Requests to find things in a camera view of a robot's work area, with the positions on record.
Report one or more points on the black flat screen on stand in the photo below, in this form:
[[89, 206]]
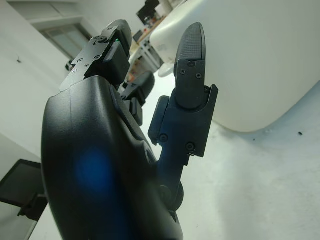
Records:
[[20, 182]]

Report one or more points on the white two-slot toaster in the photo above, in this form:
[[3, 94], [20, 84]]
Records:
[[255, 62]]

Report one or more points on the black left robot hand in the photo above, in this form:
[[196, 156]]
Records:
[[100, 162]]

